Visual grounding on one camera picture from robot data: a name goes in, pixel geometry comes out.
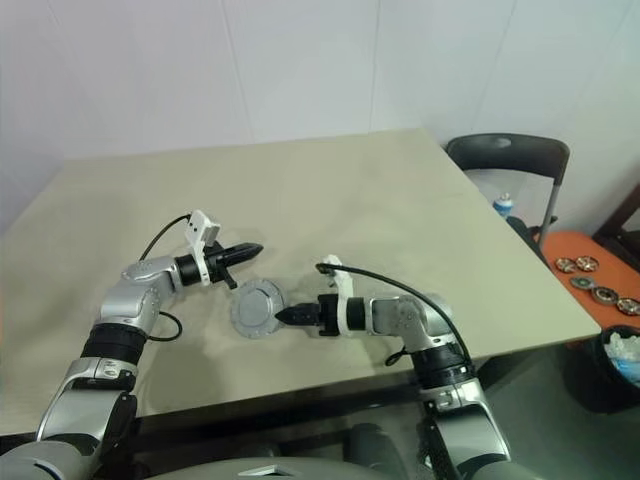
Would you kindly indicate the dark brown wooden furniture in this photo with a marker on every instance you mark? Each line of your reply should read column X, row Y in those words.
column 622, row 225

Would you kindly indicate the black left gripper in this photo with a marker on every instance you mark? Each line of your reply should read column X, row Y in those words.
column 220, row 267

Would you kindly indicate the orange stool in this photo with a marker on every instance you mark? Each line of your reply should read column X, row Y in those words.
column 570, row 247

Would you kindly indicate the grey robot torso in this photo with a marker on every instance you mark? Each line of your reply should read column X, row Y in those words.
column 260, row 467

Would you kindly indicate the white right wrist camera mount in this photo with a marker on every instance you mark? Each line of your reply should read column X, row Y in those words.
column 342, row 285

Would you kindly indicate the black trash bin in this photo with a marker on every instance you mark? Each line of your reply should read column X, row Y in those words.
column 590, row 380

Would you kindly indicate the black folding chair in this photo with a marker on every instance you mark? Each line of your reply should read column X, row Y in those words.
column 510, row 152

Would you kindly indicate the small blue white bottle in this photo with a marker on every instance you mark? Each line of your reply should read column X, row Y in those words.
column 503, row 205

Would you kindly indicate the spare silver spoked rotor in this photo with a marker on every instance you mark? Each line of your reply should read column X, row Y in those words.
column 565, row 265
column 629, row 305
column 587, row 263

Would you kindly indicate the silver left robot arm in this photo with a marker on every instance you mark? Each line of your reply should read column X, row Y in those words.
column 127, row 310

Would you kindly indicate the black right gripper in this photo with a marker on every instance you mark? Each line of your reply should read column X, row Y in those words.
column 329, row 315

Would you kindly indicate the grey motor housing lid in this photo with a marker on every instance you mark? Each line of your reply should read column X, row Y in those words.
column 256, row 309

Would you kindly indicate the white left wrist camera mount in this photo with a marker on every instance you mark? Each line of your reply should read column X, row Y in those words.
column 200, row 230

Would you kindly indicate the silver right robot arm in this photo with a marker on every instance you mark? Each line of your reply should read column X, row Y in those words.
column 425, row 325

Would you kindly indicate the spare grey motor part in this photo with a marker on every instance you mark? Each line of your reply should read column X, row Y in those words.
column 583, row 282

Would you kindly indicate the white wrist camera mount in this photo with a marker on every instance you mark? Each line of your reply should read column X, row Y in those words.
column 200, row 230
column 342, row 285

